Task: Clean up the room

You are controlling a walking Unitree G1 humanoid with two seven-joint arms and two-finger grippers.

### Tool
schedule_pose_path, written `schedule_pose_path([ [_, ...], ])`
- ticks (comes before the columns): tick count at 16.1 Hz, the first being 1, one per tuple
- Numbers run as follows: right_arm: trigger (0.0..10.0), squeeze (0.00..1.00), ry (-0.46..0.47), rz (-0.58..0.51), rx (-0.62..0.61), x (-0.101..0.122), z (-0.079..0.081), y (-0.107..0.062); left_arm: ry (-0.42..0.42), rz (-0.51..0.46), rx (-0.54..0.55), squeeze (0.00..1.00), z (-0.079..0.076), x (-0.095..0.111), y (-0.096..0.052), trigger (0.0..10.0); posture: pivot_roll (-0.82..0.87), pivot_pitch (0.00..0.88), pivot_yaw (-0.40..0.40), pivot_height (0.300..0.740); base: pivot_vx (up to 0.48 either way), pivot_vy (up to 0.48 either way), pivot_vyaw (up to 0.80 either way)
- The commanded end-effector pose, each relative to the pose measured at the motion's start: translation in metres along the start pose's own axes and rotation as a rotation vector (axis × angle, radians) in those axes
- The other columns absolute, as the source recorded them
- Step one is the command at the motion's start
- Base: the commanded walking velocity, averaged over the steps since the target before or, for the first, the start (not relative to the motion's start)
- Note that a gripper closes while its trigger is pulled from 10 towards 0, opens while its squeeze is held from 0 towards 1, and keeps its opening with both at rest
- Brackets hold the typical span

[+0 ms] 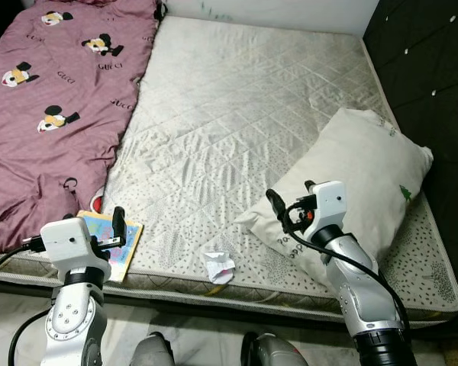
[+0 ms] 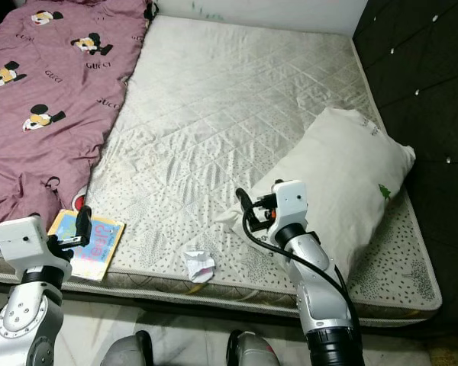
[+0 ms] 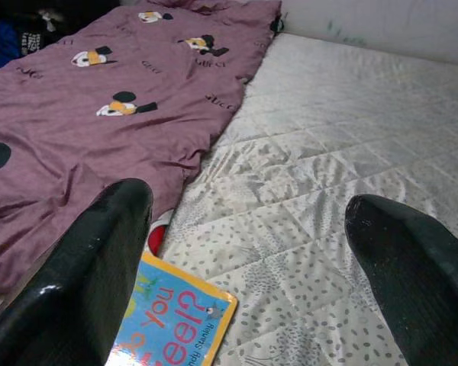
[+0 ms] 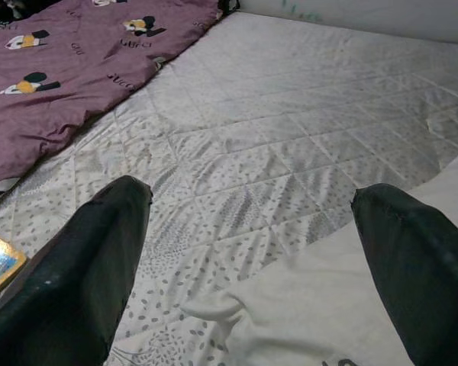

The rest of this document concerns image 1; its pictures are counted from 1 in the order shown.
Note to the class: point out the beige pillow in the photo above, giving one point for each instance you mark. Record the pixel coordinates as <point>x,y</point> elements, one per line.
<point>366,175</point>

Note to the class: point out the white paper wrapper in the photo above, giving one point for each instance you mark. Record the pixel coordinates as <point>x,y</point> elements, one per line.
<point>219,268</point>

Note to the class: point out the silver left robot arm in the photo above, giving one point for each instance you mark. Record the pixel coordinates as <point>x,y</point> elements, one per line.
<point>72,320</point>

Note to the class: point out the colourful children's book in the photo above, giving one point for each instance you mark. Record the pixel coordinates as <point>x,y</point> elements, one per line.
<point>131,240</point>

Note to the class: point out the white quilted mattress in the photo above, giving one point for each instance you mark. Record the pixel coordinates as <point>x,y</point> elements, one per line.
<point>237,114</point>

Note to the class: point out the grey left robot leg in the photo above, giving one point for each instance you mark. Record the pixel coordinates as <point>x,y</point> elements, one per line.
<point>153,351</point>

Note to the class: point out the grey robot leg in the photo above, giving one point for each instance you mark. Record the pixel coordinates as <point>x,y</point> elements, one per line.
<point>153,351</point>
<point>278,351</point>

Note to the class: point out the pink cartoon print blanket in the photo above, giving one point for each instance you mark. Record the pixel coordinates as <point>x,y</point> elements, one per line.
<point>53,114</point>

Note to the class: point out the grey right robot leg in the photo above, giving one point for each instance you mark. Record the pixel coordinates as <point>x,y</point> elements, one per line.
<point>278,351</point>

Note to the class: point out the black tufted headboard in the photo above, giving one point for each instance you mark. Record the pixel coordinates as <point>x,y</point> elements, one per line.
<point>420,61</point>

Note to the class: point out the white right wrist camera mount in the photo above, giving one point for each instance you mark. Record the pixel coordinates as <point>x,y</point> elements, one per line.
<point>330,200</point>

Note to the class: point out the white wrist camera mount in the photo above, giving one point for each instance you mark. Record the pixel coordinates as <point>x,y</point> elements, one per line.
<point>67,240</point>
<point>330,200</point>

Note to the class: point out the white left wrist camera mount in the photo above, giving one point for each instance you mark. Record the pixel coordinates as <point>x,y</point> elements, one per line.
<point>67,240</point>

